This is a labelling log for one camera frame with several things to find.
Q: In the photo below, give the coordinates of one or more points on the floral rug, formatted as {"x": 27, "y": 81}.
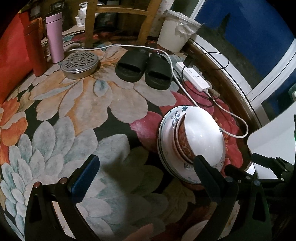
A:
{"x": 81, "y": 111}

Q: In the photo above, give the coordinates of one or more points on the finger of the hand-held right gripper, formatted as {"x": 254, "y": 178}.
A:
{"x": 270, "y": 162}
{"x": 240, "y": 173}

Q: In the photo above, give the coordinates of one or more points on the white plastic chair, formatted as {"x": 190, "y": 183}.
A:
{"x": 274, "y": 139}

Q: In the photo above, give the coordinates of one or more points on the white power strip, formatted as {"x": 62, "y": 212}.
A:
{"x": 193, "y": 76}

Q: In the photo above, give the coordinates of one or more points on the pink thermos bottle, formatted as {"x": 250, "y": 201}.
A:
{"x": 54, "y": 38}

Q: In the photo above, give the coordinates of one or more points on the black charger plug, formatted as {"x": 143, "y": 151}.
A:
{"x": 188, "y": 62}

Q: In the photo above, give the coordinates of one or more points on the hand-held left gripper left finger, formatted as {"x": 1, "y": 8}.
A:
{"x": 83, "y": 182}

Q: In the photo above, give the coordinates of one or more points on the white bin with plastic bag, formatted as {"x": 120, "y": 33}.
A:
{"x": 177, "y": 30}

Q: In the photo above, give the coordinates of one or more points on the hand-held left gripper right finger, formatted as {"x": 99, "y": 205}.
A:
{"x": 207, "y": 179}

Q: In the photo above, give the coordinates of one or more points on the round perforated metal tin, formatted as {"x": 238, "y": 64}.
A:
{"x": 79, "y": 63}

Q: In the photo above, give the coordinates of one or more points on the wooden chair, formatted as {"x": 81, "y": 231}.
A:
{"x": 120, "y": 14}

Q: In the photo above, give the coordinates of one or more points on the red thermos bottle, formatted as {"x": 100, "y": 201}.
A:
{"x": 34, "y": 48}

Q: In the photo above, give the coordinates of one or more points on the white plastic basket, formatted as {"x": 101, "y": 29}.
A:
{"x": 82, "y": 16}

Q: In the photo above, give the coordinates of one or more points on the person's left hand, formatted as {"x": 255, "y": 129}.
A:
{"x": 141, "y": 233}

